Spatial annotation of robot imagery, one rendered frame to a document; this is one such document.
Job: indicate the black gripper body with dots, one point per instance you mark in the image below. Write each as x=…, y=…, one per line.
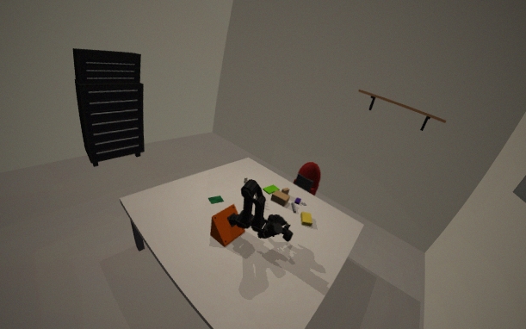
x=287, y=234

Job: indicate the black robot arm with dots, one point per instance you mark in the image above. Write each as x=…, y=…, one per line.
x=246, y=219

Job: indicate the yellow rectangular block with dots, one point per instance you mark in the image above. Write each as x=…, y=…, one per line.
x=306, y=219

